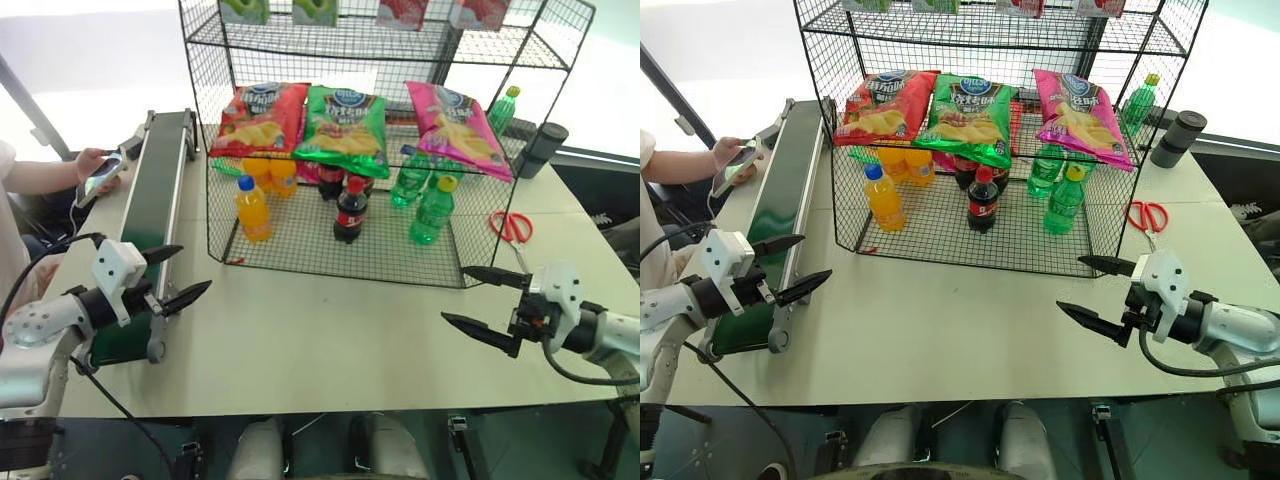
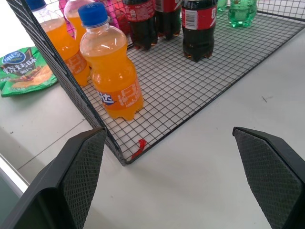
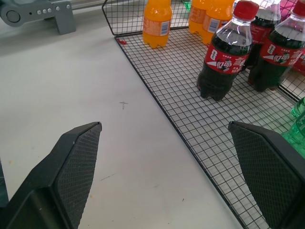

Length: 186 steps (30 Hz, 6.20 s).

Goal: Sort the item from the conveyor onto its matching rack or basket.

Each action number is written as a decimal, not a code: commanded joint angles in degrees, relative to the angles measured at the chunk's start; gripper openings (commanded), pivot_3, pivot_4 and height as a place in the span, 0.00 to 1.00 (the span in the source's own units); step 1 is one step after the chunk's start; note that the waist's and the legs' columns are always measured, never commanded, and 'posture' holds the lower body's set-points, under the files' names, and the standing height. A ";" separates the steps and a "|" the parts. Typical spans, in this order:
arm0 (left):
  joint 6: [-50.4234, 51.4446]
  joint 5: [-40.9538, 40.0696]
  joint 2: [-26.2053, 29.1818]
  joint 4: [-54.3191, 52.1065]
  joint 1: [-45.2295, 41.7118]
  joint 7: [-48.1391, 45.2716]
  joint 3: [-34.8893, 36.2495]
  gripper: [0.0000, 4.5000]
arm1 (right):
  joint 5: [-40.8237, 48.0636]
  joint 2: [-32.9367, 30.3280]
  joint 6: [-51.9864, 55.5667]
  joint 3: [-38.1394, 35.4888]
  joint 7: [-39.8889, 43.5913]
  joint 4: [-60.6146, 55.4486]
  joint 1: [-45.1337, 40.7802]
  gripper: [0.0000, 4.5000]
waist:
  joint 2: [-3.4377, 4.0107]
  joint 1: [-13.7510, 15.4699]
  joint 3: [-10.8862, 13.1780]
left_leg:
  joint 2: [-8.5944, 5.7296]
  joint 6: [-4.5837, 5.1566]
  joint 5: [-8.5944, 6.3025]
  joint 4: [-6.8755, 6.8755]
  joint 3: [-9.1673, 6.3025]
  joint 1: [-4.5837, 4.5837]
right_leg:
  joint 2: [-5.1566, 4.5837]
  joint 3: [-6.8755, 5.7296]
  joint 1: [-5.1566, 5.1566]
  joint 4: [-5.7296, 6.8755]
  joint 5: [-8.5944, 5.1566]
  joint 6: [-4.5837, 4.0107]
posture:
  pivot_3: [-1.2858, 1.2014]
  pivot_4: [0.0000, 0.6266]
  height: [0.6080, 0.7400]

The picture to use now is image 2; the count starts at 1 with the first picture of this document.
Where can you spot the red twist tie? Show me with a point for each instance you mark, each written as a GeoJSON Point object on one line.
{"type": "Point", "coordinates": [140, 149]}

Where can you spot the pink snack bag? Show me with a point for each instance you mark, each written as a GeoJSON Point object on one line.
{"type": "Point", "coordinates": [114, 14]}

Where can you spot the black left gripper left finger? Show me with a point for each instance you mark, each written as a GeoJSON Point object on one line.
{"type": "Point", "coordinates": [71, 181]}

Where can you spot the green potato chip bag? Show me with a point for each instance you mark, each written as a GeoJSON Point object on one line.
{"type": "Point", "coordinates": [23, 71]}

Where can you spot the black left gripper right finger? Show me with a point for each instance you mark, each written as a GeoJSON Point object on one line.
{"type": "Point", "coordinates": [269, 176]}

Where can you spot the cola bottle red label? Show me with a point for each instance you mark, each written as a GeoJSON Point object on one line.
{"type": "Point", "coordinates": [168, 16]}
{"type": "Point", "coordinates": [199, 28]}
{"type": "Point", "coordinates": [141, 23]}

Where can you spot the orange soda bottle blue cap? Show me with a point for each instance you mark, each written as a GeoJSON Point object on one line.
{"type": "Point", "coordinates": [112, 69]}
{"type": "Point", "coordinates": [63, 45]}
{"type": "Point", "coordinates": [75, 16]}

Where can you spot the green soda bottle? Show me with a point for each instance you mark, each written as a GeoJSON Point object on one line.
{"type": "Point", "coordinates": [241, 13]}

